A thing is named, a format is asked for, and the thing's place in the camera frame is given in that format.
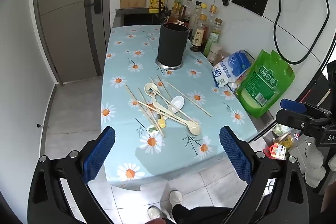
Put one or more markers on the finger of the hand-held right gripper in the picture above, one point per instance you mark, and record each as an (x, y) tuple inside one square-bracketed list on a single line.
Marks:
[(292, 106), (296, 120)]

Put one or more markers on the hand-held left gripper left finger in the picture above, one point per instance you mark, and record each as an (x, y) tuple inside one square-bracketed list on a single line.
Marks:
[(101, 153)]

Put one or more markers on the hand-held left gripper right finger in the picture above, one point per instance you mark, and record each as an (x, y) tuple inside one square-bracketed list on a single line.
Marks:
[(235, 155)]

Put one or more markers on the beige long spoon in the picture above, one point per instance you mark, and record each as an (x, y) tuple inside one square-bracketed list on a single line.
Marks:
[(194, 129)]

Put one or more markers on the green print spoon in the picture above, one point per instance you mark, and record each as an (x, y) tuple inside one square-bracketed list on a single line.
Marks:
[(153, 130)]

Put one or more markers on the yellow tip spoon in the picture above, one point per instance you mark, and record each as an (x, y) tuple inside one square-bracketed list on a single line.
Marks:
[(162, 123)]

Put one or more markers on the pile of wooden chopsticks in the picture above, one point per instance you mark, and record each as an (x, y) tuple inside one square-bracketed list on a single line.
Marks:
[(189, 98)]

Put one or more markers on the white ceramic spoon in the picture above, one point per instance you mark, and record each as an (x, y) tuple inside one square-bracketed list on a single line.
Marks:
[(177, 102)]

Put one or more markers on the cartoon print cream spoon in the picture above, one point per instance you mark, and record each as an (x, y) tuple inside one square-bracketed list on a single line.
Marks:
[(151, 89)]

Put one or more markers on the black utensil holder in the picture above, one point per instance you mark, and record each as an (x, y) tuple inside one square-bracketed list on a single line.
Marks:
[(170, 45)]

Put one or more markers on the person's right hand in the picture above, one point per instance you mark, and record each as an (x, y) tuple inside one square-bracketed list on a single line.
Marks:
[(316, 163)]

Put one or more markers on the yellow oil bottle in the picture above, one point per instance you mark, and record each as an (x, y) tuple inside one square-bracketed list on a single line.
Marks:
[(286, 138)]

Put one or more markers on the green sugar bag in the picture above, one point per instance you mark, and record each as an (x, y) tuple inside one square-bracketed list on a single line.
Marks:
[(265, 85)]

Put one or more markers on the red snack packet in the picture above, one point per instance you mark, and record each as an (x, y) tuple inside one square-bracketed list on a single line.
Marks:
[(275, 151)]

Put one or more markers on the person's dark trousers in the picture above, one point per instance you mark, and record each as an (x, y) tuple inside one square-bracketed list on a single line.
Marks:
[(199, 216)]

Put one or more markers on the blue white salt bag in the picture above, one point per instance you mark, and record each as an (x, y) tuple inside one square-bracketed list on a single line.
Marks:
[(231, 69)]

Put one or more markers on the person's white shoe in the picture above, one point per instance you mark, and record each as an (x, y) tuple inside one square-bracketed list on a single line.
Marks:
[(155, 212), (176, 197)]

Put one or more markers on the clear spice jar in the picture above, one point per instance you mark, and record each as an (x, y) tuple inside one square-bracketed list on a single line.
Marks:
[(224, 56)]

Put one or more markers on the white lid spice jar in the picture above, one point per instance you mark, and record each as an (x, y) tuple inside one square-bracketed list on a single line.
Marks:
[(214, 52)]

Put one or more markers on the row of condiment bottles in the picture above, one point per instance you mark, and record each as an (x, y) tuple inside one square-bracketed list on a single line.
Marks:
[(198, 35)]

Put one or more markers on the dark kitchen sink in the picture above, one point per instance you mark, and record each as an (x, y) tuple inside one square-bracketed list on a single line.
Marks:
[(136, 18)]

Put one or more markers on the grey door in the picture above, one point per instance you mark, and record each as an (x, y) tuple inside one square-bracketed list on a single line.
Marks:
[(65, 16)]

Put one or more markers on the yellow packet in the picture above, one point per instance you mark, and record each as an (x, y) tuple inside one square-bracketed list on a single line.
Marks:
[(153, 2)]

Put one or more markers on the black wall socket panel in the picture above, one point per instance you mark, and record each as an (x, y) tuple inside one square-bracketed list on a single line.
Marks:
[(250, 0)]

